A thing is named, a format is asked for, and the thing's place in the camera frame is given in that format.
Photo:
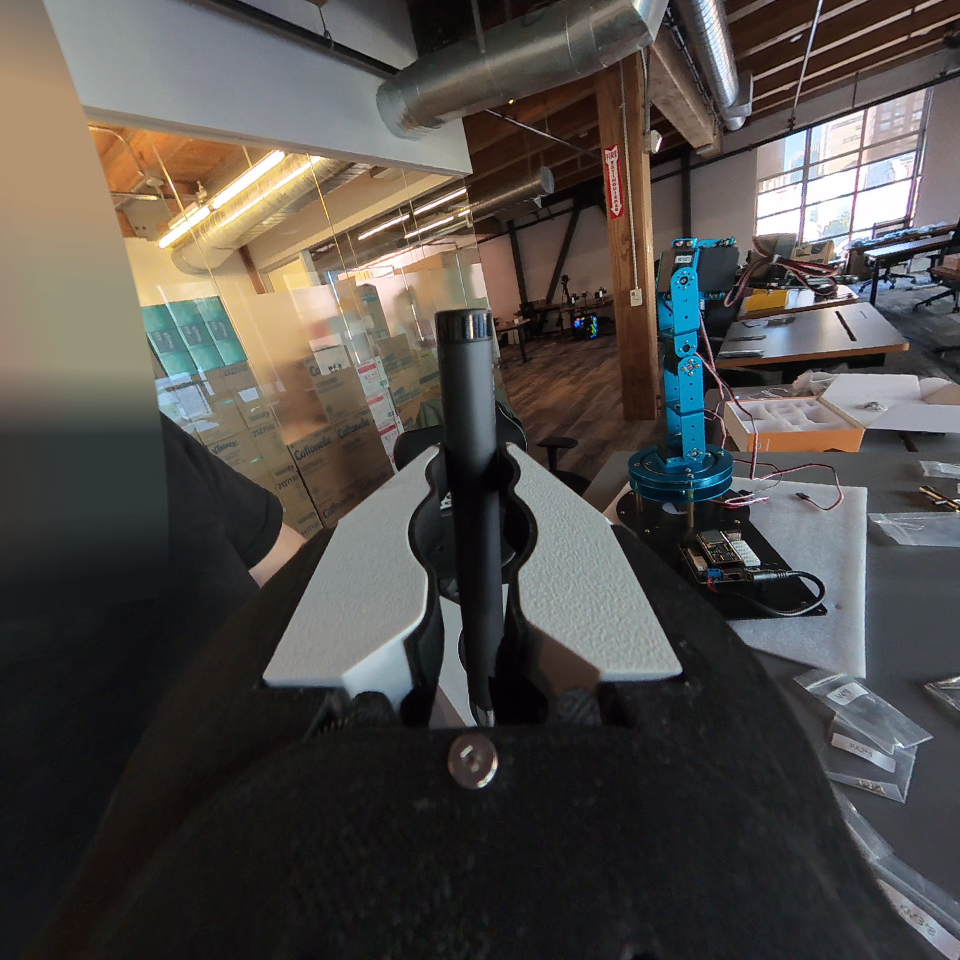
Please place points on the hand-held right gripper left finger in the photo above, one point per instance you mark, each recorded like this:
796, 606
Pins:
352, 600

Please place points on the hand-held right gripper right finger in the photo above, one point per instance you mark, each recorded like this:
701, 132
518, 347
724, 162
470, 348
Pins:
592, 600

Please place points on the black screwdriver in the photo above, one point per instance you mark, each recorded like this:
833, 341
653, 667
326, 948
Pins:
469, 420

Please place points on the blue toy robot arm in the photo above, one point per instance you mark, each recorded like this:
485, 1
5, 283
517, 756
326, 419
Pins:
682, 472

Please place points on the person's left forearm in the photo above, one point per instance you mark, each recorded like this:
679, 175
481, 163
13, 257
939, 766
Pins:
277, 551

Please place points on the dark grey desk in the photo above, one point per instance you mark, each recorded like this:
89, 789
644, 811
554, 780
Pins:
900, 615

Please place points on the grey desk with wood edge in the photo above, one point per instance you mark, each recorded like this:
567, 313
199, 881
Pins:
810, 337

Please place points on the controller circuit board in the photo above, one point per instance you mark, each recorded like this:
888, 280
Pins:
712, 551

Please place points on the stack of cardboard boxes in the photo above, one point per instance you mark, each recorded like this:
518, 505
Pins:
330, 450

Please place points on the black office chair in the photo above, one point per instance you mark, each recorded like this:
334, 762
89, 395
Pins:
559, 444

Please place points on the white foam sheet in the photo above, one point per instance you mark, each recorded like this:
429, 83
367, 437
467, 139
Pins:
840, 600

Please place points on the orange cardboard box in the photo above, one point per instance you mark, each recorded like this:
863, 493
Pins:
825, 442

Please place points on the pile of clear parts bags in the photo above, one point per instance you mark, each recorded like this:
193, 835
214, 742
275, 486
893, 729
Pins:
862, 712

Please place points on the empty clear plastic bag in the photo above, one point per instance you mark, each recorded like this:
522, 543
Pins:
941, 470
915, 529

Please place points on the white cardboard box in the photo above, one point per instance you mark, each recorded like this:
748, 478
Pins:
885, 397

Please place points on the small brass standoffs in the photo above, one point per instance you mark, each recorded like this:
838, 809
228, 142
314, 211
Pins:
937, 496

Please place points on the fluorescent ceiling light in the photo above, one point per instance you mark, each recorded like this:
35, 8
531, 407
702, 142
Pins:
240, 180

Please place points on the large window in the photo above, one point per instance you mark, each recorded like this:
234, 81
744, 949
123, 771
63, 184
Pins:
825, 180

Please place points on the wooden support post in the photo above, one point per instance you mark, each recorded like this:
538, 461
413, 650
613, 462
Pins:
630, 300

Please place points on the red white wall sign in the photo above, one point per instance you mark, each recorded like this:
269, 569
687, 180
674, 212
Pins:
614, 180

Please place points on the silver ventilation duct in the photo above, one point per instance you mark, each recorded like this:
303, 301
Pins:
510, 67
712, 60

